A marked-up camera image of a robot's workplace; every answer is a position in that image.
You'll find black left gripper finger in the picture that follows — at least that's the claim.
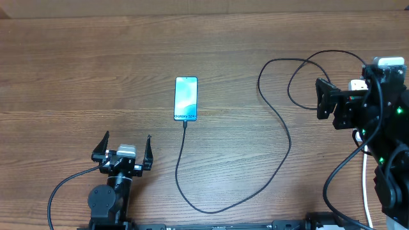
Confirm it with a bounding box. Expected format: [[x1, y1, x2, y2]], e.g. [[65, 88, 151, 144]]
[[91, 131, 109, 157], [143, 135, 153, 170]]

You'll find black charging cable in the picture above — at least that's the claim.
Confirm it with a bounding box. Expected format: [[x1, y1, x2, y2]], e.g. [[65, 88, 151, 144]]
[[174, 49, 368, 215]]

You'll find Galaxy smartphone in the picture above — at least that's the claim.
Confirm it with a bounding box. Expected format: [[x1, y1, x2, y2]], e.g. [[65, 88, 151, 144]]
[[174, 76, 198, 121]]

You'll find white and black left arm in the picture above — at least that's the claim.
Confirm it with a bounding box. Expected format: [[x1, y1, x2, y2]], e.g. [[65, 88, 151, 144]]
[[47, 132, 153, 229]]

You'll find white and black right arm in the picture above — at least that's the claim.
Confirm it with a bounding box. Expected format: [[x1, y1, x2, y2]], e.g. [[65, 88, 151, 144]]
[[316, 65, 408, 228]]

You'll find white power strip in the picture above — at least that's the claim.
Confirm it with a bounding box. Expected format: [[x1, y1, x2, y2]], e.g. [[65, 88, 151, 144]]
[[348, 79, 368, 91]]

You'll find white power strip cord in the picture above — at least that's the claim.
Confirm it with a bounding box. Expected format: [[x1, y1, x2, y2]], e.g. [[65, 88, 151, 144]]
[[355, 129, 374, 229]]

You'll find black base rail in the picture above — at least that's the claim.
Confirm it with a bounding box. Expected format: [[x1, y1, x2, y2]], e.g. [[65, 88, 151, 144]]
[[79, 220, 305, 230]]

